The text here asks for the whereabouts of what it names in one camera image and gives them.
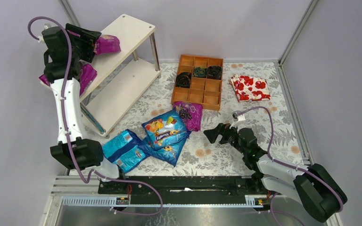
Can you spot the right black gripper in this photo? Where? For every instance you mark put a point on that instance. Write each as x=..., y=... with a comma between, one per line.
x=226, y=133

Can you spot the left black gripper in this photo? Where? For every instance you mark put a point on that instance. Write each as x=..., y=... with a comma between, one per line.
x=90, y=40

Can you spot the purple grape candy bag front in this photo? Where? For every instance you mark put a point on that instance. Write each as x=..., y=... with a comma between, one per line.
x=107, y=44

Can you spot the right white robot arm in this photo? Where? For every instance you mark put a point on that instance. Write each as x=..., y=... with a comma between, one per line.
x=312, y=186

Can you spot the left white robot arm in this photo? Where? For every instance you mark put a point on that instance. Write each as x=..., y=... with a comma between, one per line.
x=67, y=49

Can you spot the blue candy bag underneath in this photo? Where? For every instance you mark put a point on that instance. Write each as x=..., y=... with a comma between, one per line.
x=168, y=153

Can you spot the blue fruit candy bag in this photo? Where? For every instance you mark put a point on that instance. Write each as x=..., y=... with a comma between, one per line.
x=165, y=129

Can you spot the purple grape candy bag stack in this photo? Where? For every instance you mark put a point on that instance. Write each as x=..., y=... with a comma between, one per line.
x=85, y=74

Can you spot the white two-tier shelf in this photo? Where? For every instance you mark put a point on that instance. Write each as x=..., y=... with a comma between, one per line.
x=119, y=95

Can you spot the floral table mat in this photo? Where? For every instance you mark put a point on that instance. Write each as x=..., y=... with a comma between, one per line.
x=270, y=121

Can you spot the orange wooden compartment tray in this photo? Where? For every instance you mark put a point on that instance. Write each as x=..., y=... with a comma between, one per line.
x=206, y=92

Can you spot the red floral folded cloth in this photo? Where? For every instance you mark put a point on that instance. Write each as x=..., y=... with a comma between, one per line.
x=248, y=88

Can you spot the black rolled item left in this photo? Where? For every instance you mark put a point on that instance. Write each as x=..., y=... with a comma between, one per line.
x=183, y=80

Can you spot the black rolled item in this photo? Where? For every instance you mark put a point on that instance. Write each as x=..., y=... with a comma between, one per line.
x=214, y=72
x=183, y=80

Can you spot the black rolled item right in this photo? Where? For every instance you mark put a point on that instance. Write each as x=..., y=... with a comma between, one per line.
x=214, y=72

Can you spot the dark green rolled item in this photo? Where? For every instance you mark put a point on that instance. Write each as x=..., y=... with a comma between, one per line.
x=199, y=72

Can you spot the teal blue snack bag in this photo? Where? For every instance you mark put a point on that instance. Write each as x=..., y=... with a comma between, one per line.
x=124, y=151

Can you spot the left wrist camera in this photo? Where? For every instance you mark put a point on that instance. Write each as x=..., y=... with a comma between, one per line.
x=47, y=29

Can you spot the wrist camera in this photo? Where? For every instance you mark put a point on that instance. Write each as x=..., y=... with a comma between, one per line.
x=47, y=29
x=238, y=118

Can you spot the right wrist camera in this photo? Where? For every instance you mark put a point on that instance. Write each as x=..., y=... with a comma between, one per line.
x=238, y=118

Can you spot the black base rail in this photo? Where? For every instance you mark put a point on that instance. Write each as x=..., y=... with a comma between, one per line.
x=185, y=190

